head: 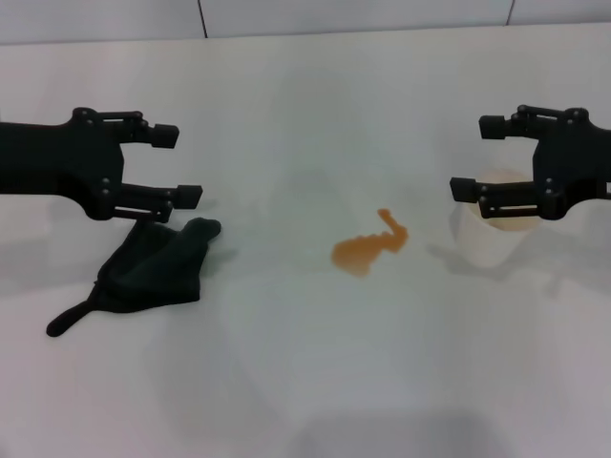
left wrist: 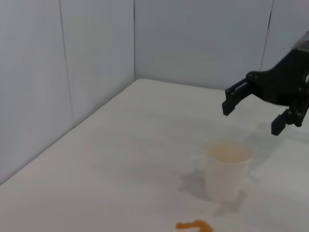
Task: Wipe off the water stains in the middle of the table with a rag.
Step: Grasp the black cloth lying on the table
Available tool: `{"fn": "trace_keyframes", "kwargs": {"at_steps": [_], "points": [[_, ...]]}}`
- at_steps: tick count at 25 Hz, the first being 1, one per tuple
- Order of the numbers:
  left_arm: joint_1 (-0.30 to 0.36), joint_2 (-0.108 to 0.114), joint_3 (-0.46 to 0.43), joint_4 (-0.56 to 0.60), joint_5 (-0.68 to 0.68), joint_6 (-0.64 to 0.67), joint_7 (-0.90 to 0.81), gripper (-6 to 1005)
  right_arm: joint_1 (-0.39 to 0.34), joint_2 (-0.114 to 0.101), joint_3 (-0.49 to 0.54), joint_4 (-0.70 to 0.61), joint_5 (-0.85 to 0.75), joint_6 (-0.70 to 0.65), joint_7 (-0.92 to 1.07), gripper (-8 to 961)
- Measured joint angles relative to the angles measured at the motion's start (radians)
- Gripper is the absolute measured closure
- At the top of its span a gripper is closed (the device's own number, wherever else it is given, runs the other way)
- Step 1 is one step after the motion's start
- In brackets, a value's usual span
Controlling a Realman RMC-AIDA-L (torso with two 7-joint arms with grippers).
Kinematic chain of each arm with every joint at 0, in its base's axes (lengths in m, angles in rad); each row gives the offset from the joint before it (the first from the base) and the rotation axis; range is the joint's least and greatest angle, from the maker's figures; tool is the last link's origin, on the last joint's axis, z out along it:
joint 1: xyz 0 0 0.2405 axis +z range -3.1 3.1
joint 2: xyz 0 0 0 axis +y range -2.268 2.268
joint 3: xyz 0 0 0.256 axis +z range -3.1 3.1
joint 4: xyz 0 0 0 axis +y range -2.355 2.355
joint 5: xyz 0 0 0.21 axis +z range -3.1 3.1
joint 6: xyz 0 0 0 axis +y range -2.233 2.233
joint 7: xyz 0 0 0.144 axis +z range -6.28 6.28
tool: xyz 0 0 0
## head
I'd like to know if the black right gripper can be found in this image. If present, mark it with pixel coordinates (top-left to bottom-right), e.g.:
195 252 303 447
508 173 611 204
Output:
449 105 611 223

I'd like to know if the white paper cup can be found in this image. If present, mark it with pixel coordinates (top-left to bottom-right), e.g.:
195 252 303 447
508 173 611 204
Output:
455 167 545 268

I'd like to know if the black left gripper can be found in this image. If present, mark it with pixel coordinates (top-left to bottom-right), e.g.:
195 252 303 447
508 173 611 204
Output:
0 107 204 224

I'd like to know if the orange liquid spill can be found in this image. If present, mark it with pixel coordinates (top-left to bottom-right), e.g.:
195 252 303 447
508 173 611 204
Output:
330 208 411 280

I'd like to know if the dark blue rag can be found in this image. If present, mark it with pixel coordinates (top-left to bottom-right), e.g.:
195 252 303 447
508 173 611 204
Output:
45 217 223 339

